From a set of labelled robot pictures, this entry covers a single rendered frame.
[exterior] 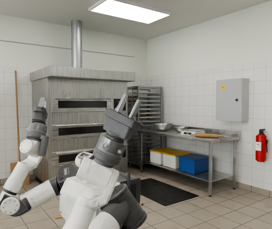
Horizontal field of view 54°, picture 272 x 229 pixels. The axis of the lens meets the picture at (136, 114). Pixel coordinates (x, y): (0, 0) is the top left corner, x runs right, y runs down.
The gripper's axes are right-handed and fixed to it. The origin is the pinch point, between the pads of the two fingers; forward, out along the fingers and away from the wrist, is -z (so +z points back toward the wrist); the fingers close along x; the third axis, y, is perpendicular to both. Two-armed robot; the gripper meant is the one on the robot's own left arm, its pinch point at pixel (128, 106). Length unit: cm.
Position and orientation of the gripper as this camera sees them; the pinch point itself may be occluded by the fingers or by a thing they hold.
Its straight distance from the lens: 81.1
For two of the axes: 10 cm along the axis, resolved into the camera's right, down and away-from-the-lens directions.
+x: -8.6, -3.9, 3.2
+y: 3.1, 0.9, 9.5
